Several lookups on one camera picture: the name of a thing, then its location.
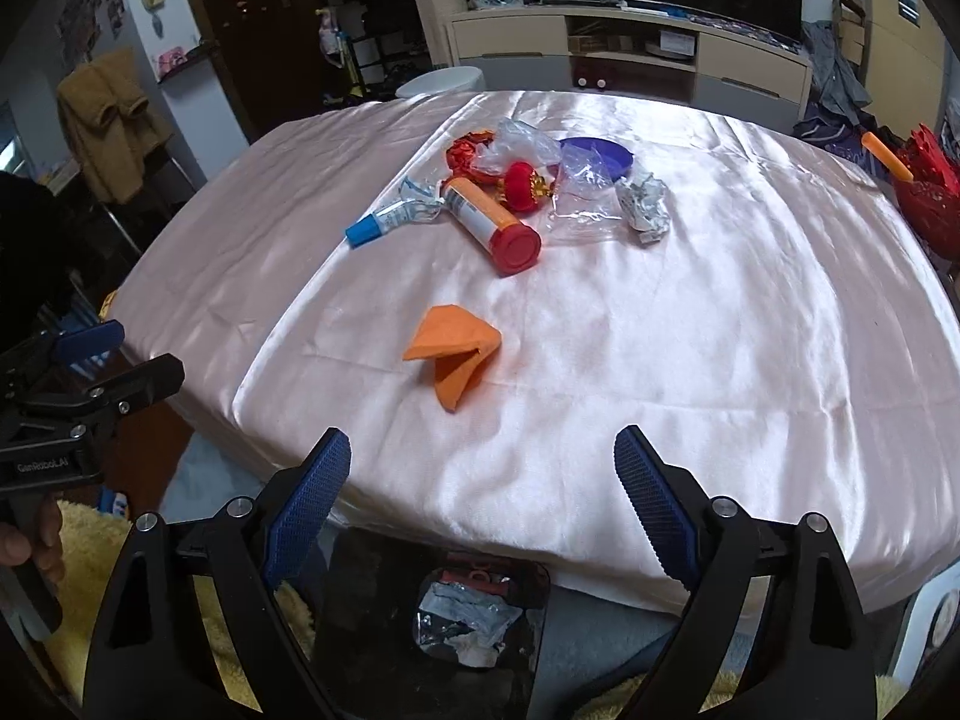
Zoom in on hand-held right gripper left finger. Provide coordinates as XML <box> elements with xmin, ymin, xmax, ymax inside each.
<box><xmin>81</xmin><ymin>427</ymin><xmax>353</xmax><ymax>720</ymax></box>

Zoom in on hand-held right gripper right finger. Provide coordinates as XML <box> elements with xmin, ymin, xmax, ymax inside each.
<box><xmin>613</xmin><ymin>425</ymin><xmax>878</xmax><ymax>720</ymax></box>

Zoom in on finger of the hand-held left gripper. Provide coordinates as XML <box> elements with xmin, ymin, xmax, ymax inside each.
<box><xmin>0</xmin><ymin>319</ymin><xmax>126</xmax><ymax>392</ymax></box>
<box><xmin>15</xmin><ymin>354</ymin><xmax>185</xmax><ymax>436</ymax></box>

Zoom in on stainless steel bin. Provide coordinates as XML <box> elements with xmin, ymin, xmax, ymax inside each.
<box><xmin>311</xmin><ymin>525</ymin><xmax>552</xmax><ymax>720</ymax></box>

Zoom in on orange cloth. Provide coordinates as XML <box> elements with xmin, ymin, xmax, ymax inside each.
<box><xmin>403</xmin><ymin>304</ymin><xmax>502</xmax><ymax>415</ymax></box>

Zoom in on silver paper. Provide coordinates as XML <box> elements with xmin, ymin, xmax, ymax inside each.
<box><xmin>616</xmin><ymin>172</ymin><xmax>671</xmax><ymax>247</ymax></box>

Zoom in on white tube with blue cap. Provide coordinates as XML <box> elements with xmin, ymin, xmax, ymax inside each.
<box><xmin>345</xmin><ymin>175</ymin><xmax>443</xmax><ymax>247</ymax></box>

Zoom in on clear plastic bag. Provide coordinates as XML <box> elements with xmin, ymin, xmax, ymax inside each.
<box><xmin>472</xmin><ymin>120</ymin><xmax>563</xmax><ymax>177</ymax></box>
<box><xmin>541</xmin><ymin>157</ymin><xmax>627</xmax><ymax>241</ymax></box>

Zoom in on orange tube with red cap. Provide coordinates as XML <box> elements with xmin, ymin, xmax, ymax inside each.
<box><xmin>441</xmin><ymin>177</ymin><xmax>542</xmax><ymax>276</ymax></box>

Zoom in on red lantern ornament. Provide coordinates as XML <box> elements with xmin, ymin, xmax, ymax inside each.
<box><xmin>501</xmin><ymin>162</ymin><xmax>560</xmax><ymax>212</ymax></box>

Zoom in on blue plastic lid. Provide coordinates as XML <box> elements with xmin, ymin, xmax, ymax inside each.
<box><xmin>559</xmin><ymin>136</ymin><xmax>635</xmax><ymax>182</ymax></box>

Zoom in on red foil wrapper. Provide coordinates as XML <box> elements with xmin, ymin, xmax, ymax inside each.
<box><xmin>446</xmin><ymin>129</ymin><xmax>518</xmax><ymax>188</ymax></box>

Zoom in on person's left hand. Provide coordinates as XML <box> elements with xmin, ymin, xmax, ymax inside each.
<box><xmin>0</xmin><ymin>499</ymin><xmax>65</xmax><ymax>587</ymax></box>

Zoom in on yellow fluffy blanket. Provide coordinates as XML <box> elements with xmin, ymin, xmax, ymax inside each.
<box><xmin>45</xmin><ymin>499</ymin><xmax>758</xmax><ymax>720</ymax></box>

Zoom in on grey fluffy rug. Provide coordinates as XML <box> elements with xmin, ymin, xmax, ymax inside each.
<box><xmin>161</xmin><ymin>431</ymin><xmax>702</xmax><ymax>698</ymax></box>

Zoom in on crumpled white wrapper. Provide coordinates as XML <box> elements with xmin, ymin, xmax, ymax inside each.
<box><xmin>416</xmin><ymin>570</ymin><xmax>526</xmax><ymax>668</ymax></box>

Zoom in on brown coat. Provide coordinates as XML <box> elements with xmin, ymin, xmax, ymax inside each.
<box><xmin>56</xmin><ymin>49</ymin><xmax>177</xmax><ymax>205</ymax></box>

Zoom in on dark wooden door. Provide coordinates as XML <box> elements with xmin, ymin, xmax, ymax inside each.
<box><xmin>180</xmin><ymin>0</ymin><xmax>331</xmax><ymax>143</ymax></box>

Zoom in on black metal rack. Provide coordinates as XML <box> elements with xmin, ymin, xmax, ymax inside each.
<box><xmin>337</xmin><ymin>15</ymin><xmax>421</xmax><ymax>100</ymax></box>

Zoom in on orange stick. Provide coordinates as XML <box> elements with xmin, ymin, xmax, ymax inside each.
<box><xmin>861</xmin><ymin>131</ymin><xmax>916</xmax><ymax>182</ymax></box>

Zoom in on white round stool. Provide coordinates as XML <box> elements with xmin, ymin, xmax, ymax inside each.
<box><xmin>396</xmin><ymin>66</ymin><xmax>482</xmax><ymax>98</ymax></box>

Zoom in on grey hanging clothes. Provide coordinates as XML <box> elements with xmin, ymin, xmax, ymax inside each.
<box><xmin>795</xmin><ymin>21</ymin><xmax>878</xmax><ymax>158</ymax></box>

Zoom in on beige cabinet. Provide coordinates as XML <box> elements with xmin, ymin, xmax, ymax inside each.
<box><xmin>448</xmin><ymin>4</ymin><xmax>815</xmax><ymax>115</ymax></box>

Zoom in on wooden wardrobe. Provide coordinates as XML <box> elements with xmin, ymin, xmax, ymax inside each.
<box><xmin>870</xmin><ymin>0</ymin><xmax>953</xmax><ymax>98</ymax></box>

